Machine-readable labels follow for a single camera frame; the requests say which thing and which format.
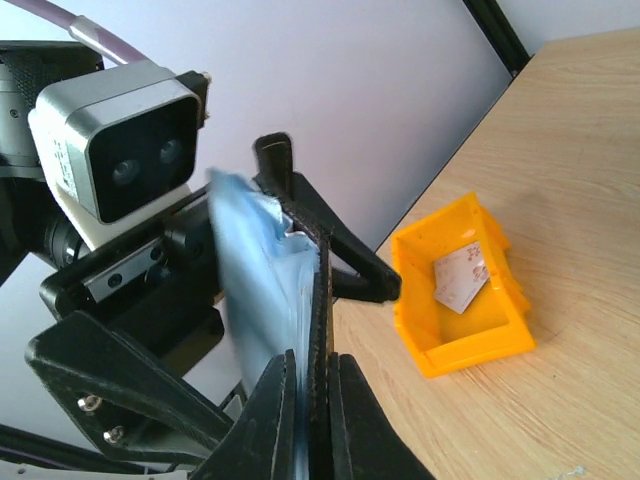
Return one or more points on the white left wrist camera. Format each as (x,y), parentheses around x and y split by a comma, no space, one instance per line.
(118,146)

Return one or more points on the black aluminium frame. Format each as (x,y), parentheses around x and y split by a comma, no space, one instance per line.
(500,34)

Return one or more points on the small yellow plastic bin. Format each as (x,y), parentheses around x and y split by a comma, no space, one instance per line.
(493,326)

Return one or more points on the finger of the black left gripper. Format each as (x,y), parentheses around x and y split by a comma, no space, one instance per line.
(374,280)

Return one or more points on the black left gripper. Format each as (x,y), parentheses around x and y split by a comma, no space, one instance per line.
(144,298)

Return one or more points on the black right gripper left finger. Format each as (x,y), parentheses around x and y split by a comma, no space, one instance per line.
(261,444)

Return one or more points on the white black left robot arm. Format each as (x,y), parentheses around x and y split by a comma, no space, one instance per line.
(33,222)

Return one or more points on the white card with blossom print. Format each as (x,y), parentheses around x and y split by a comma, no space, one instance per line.
(459,276)

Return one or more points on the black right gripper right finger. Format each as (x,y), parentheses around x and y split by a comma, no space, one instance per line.
(364,444)

